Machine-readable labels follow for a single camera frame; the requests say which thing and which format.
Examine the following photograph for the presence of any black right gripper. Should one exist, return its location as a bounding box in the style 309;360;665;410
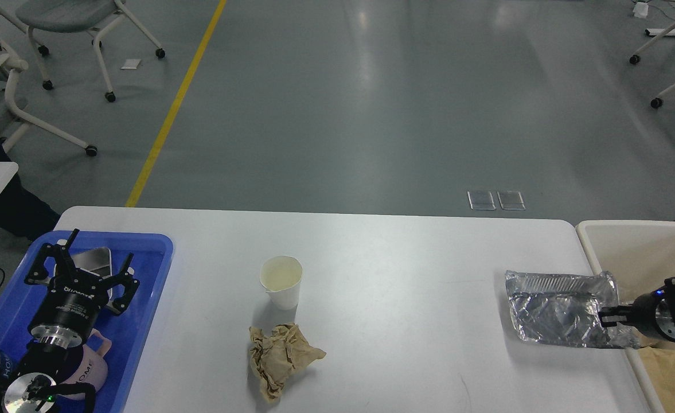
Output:
597;288;675;342

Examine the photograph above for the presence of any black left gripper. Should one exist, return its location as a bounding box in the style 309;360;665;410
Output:
24;228;140;348

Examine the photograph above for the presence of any stainless steel rectangular tray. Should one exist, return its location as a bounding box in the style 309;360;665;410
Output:
71;247;124;298

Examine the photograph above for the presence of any aluminium foil tray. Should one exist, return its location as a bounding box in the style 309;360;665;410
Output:
505;270;641;349

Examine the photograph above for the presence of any pink home mug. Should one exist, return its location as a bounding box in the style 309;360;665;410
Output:
56;329;112;391

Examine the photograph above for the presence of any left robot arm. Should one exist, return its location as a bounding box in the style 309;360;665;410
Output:
0;229;140;412

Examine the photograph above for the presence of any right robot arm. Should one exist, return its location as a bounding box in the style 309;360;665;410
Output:
598;277;675;342

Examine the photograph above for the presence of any beige plastic bin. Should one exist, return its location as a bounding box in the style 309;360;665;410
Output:
576;220;675;412

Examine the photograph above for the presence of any blue plastic tray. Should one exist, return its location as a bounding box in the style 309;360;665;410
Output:
0;231;174;412

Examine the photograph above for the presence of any person in dark jeans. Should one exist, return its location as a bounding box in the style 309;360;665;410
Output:
0;144;60;241

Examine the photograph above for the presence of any brown paper in bin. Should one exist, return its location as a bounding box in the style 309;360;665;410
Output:
638;347;675;412

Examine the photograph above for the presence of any white paper cup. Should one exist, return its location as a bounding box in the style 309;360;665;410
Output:
260;256;303;310

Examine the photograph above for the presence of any crumpled brown paper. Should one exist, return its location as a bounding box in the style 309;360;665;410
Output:
248;322;326;403

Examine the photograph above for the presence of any grey chair with castors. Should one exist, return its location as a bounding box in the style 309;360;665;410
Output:
0;1;165;103

